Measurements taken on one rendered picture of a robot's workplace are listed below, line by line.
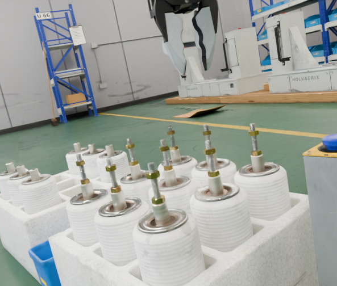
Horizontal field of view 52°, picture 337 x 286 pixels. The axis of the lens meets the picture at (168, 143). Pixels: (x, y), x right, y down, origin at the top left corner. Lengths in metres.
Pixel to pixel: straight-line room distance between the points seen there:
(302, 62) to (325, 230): 3.01
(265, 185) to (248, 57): 3.57
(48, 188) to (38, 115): 5.98
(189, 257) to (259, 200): 0.20
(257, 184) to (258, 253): 0.13
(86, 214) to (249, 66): 3.62
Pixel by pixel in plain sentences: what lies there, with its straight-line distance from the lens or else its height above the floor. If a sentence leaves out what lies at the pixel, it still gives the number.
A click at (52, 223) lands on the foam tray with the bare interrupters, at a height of 0.15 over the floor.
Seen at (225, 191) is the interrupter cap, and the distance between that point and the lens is 0.58.
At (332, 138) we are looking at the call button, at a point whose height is 0.33.
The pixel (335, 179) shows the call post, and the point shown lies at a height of 0.28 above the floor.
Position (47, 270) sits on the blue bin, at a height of 0.10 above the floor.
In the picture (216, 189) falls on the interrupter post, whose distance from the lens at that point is 0.57.
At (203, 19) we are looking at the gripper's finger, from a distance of 0.55.
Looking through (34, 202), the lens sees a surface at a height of 0.20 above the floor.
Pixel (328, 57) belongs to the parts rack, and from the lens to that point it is 6.58.
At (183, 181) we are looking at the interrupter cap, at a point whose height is 0.25.
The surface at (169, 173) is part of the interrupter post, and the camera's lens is 0.65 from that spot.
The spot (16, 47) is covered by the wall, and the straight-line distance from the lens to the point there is 6.99.
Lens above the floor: 0.45
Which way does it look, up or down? 11 degrees down
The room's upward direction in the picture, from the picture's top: 11 degrees counter-clockwise
